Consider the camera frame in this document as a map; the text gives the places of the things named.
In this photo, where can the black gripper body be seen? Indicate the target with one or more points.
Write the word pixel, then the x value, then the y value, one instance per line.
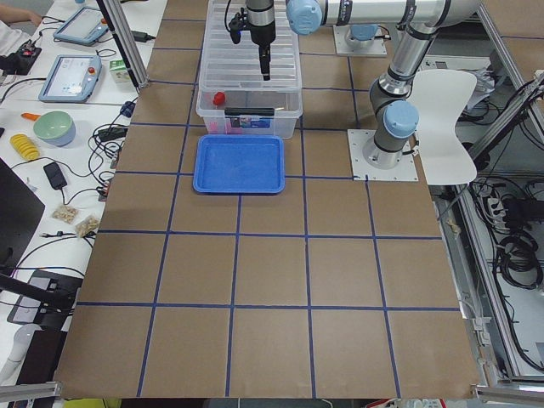
pixel 261 35

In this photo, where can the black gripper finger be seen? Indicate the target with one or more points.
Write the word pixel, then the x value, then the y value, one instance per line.
pixel 263 61
pixel 268 64

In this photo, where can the clear plastic box lid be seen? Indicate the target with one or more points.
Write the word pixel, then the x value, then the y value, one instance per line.
pixel 229 66

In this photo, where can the red block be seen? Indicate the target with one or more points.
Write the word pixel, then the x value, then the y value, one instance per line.
pixel 219 98

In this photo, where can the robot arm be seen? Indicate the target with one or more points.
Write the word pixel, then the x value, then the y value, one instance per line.
pixel 420 21

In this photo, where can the clear plastic storage box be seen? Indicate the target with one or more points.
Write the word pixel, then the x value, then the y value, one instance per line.
pixel 288 108

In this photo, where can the blue plastic tray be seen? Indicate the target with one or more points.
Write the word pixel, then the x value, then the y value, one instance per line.
pixel 239 165

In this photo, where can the black power adapter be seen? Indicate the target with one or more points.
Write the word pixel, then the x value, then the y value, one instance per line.
pixel 142 37

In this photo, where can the green white carton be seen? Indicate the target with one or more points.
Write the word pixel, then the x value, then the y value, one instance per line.
pixel 118 71

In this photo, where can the far teach pendant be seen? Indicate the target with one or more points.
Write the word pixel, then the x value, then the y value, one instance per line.
pixel 85 27

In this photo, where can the teach pendant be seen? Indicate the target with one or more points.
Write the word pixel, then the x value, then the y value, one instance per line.
pixel 85 27
pixel 72 79

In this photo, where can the white chair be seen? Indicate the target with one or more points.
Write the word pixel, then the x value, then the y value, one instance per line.
pixel 440 96

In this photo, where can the near teach pendant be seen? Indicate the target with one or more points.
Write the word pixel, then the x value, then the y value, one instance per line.
pixel 72 79

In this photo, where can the green bowl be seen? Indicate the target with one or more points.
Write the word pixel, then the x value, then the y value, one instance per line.
pixel 56 128

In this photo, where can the toy carrot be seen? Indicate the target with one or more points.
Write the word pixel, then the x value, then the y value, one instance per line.
pixel 30 116

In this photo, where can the black phone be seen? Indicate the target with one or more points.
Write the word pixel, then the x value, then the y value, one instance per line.
pixel 55 176

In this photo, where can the yellow toy corn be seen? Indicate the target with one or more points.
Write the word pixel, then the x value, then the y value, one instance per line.
pixel 25 147

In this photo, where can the black box latch handle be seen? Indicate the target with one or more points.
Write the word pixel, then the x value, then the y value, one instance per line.
pixel 249 111

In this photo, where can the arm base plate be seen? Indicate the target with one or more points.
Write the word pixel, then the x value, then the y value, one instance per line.
pixel 369 163
pixel 360 40

